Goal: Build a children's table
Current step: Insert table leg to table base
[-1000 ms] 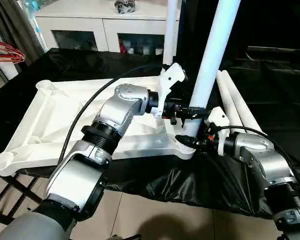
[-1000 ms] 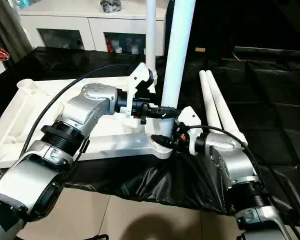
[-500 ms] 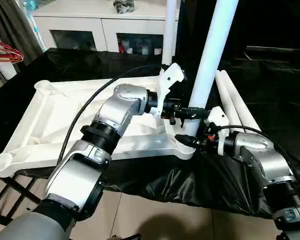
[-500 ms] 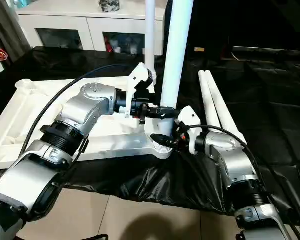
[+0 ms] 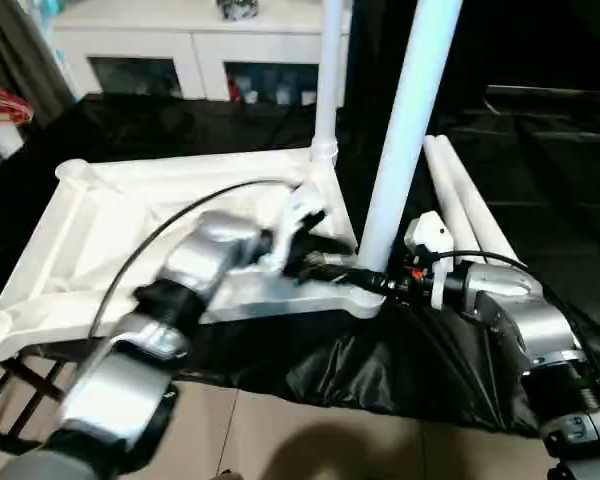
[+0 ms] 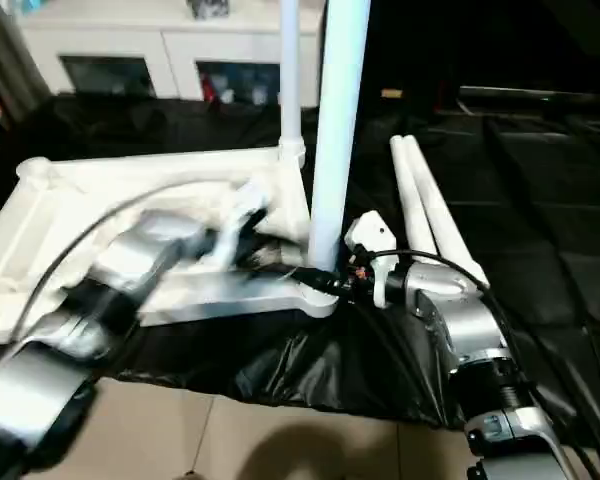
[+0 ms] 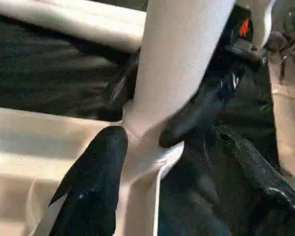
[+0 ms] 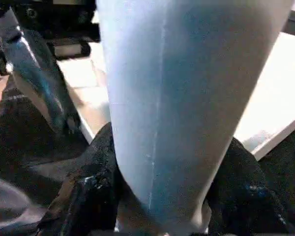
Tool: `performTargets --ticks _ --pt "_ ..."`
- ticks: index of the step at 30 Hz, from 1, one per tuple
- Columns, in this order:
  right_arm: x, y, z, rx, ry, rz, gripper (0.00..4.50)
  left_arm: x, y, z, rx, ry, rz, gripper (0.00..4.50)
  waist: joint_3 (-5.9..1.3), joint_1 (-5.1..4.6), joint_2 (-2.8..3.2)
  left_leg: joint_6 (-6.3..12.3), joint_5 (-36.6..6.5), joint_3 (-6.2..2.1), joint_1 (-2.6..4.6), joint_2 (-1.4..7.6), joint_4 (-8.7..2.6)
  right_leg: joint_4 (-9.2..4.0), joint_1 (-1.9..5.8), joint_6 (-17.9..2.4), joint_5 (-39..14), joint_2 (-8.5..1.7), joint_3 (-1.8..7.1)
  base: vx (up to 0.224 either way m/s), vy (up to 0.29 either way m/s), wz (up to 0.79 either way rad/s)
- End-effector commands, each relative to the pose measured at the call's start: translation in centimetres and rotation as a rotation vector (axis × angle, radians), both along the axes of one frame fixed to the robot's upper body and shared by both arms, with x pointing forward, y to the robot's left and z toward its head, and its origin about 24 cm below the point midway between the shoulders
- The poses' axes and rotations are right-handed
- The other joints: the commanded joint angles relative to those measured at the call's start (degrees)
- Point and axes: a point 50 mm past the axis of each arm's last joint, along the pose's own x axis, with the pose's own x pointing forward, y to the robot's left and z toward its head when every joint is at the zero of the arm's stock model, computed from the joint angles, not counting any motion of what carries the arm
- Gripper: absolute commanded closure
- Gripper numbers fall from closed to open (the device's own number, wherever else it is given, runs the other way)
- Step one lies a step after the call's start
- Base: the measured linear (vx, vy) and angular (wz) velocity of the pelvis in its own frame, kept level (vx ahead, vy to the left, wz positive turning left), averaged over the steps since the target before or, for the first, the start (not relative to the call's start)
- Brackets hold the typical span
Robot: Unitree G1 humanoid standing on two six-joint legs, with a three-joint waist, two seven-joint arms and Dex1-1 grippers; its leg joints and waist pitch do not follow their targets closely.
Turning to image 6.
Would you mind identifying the white plastic table leg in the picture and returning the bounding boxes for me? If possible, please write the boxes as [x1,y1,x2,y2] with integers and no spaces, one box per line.
[278,0,307,162]
[307,0,375,275]
[389,134,442,257]
[399,134,491,292]

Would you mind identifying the white plastic table top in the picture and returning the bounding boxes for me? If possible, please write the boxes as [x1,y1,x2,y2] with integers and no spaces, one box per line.
[0,139,342,347]

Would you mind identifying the black plastic mat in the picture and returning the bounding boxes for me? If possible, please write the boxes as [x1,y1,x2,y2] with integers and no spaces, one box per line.
[0,92,600,446]

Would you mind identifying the large black box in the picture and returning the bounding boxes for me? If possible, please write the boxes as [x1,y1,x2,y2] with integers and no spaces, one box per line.
[324,0,462,131]

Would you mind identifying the white cabinet with glass doors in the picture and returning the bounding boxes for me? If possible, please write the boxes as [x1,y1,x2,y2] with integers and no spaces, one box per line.
[22,4,327,110]

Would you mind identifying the black tangled bundle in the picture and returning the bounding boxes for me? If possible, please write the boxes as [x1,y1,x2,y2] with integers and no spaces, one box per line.
[187,0,232,21]

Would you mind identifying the grey curtain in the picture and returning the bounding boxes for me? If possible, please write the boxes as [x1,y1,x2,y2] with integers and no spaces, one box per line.
[0,0,52,121]

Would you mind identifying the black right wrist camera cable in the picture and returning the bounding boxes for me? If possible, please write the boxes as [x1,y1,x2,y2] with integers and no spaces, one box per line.
[362,248,600,480]

